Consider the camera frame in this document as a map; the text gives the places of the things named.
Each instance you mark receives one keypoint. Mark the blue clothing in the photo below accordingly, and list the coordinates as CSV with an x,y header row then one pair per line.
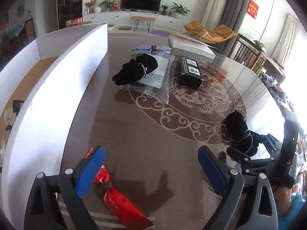
x,y
298,207

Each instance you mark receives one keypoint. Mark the framed wall painting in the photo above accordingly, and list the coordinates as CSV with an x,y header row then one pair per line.
x,y
20,7

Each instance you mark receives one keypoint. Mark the broad-leaf potted plant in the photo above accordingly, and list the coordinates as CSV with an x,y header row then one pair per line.
x,y
179,9

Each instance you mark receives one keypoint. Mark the flat grey floor scale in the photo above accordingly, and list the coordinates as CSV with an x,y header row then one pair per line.
x,y
124,27

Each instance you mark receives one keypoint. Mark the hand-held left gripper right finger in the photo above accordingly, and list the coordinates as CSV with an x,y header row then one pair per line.
x,y
213,170

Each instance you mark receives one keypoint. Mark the red and white carton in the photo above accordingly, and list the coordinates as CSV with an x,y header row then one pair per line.
x,y
116,6

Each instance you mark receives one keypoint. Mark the flat white box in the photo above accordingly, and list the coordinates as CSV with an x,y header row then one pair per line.
x,y
191,46

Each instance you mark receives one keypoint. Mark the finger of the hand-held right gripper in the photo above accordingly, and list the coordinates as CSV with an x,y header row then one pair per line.
x,y
241,157
268,140

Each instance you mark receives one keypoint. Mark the black rectangular box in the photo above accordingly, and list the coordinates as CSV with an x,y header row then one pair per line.
x,y
189,76

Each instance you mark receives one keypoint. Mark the large white cardboard box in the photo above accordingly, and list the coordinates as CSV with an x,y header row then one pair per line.
x,y
48,105

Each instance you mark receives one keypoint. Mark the wooden bench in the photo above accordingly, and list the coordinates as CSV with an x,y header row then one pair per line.
x,y
143,18

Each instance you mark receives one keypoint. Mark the grey curtain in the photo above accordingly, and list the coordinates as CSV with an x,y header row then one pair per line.
x,y
236,7

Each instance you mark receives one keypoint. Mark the black sock on plastic bag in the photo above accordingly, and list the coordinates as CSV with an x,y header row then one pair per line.
x,y
134,69

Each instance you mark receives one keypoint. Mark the red flower arrangement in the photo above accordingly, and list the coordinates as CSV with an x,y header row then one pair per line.
x,y
91,3

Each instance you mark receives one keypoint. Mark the red wall hanging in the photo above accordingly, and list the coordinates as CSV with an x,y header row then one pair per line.
x,y
253,8

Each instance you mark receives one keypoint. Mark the blue tinted rimless glasses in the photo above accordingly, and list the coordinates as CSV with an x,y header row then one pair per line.
x,y
163,48

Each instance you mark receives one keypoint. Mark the white television cabinet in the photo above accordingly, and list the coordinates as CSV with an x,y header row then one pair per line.
x,y
115,18

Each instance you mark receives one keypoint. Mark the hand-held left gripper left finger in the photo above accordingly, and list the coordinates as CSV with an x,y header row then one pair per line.
x,y
92,169

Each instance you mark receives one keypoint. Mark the dining chair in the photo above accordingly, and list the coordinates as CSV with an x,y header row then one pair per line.
x,y
30,27

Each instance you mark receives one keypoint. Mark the clear plastic zip bag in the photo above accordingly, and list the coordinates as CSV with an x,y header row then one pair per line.
x,y
158,87

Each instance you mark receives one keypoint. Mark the orange lounge chair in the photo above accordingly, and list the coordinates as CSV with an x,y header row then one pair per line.
x,y
220,32

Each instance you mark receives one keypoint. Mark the black glass display cabinet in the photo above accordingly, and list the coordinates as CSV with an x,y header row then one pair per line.
x,y
70,2

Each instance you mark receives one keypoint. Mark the wooden sticks packet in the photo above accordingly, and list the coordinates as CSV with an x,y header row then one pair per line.
x,y
7,128

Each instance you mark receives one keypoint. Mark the bushy green potted plant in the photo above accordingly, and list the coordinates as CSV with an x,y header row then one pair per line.
x,y
108,3

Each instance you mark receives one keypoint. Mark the orange snack packets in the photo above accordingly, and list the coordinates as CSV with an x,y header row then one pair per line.
x,y
74,22

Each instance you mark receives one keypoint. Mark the white round vase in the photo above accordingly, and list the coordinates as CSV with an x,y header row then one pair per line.
x,y
97,9

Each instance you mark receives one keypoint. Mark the dark wooden chair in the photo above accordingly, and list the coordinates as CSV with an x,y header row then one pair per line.
x,y
247,52

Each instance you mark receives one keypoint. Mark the white sheer curtain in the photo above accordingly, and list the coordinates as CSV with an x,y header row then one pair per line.
x,y
287,38

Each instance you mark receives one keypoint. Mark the black television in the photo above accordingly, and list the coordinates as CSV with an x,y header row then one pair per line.
x,y
141,1

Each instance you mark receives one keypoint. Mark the purple floor mat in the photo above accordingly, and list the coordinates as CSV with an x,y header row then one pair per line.
x,y
159,32

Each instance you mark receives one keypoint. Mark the small potted plant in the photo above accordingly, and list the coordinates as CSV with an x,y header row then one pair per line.
x,y
164,9

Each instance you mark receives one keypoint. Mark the pile of small clutter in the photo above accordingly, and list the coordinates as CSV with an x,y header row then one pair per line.
x,y
275,88

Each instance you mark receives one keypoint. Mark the round wooden stool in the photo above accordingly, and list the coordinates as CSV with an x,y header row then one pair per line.
x,y
110,27

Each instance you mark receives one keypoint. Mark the person's right forearm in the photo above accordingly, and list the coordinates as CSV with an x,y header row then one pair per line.
x,y
283,200

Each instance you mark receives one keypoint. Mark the covered standing air conditioner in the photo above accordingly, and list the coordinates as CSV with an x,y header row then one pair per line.
x,y
215,7

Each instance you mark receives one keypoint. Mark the wooden side table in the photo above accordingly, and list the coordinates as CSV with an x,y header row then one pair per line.
x,y
273,64

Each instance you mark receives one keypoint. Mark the small black silver-trimmed scrunchie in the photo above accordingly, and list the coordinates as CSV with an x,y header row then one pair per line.
x,y
236,124

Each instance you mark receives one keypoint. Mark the red foil packet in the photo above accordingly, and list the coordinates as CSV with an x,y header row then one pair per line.
x,y
120,203

